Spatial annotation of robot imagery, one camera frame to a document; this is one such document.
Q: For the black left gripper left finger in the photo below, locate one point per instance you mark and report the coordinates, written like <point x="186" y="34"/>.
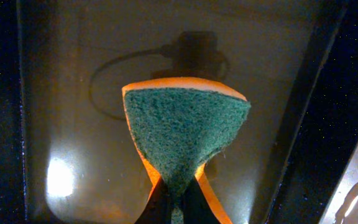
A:
<point x="159" y="206"/>

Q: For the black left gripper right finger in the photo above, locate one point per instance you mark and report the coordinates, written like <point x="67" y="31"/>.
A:
<point x="195" y="207"/>

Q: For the orange green scrub sponge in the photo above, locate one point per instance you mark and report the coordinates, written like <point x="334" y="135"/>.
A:
<point x="178" y="125"/>

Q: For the black water tray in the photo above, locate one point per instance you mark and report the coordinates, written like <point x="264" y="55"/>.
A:
<point x="67" y="159"/>

